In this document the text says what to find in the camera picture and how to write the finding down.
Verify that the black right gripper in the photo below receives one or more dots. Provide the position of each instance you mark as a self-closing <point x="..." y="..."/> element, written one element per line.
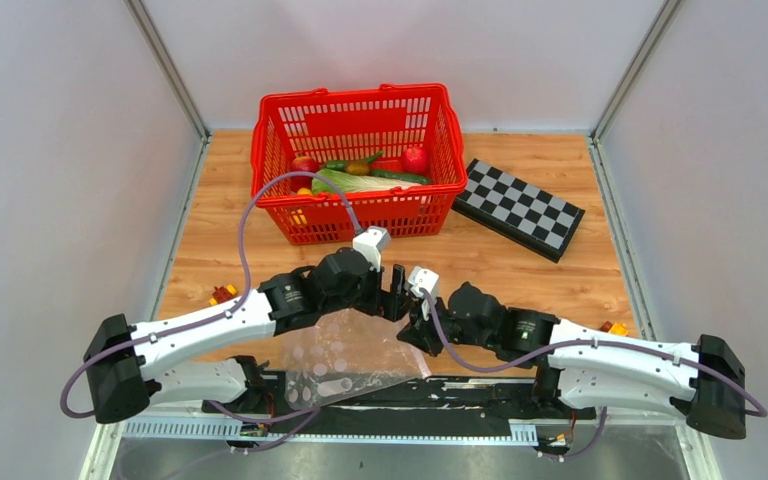
<point x="419" y="332"/>

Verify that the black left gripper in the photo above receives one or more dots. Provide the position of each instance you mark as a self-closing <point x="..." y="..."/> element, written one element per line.
<point x="391" y="306"/>

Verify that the clear zip top bag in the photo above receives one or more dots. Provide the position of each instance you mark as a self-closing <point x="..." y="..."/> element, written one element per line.
<point x="345" y="355"/>

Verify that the green white napa cabbage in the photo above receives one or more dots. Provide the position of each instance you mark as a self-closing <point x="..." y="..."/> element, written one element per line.
<point x="327" y="180"/>

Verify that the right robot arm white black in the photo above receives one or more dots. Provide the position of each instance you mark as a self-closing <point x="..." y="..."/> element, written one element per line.
<point x="580" y="367"/>

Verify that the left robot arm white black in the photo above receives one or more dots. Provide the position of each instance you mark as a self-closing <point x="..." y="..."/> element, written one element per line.
<point x="132" y="366"/>

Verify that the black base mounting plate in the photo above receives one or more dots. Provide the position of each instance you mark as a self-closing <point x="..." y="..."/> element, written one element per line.
<point x="444" y="406"/>

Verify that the dark green cucumber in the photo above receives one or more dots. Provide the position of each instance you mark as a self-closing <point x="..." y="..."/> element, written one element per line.
<point x="400" y="176"/>

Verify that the brown yellow fruit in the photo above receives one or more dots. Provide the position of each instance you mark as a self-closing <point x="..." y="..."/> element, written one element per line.
<point x="357" y="168"/>

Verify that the red apple right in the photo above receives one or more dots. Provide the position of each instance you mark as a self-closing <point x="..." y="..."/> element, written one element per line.
<point x="415" y="160"/>

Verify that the red apple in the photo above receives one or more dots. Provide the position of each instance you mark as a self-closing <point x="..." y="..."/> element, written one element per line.
<point x="415" y="160"/>
<point x="303" y="164"/>

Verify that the red plastic shopping basket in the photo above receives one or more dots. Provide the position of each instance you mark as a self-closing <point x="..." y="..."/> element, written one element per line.
<point x="325" y="161"/>

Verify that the black white checkerboard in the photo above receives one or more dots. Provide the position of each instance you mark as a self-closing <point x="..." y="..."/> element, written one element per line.
<point x="518" y="210"/>

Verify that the green chili pepper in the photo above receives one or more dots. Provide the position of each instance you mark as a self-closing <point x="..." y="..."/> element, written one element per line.
<point x="342" y="165"/>

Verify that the red apple left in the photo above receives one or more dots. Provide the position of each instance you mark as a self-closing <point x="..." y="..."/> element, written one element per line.
<point x="303" y="164"/>

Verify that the red yellow toy block left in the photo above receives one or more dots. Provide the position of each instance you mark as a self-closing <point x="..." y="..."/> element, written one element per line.
<point x="222" y="294"/>

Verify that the yellow orange toy car right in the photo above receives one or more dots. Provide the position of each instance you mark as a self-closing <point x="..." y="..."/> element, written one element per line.
<point x="618" y="329"/>

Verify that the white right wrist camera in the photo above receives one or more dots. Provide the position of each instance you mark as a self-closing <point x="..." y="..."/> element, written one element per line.
<point x="423" y="281"/>

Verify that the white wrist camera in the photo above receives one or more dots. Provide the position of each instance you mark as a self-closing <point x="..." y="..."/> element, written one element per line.
<point x="423" y="281"/>
<point x="370" y="243"/>

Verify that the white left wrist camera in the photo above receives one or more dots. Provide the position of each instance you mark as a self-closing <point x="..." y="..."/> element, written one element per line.
<point x="370" y="243"/>

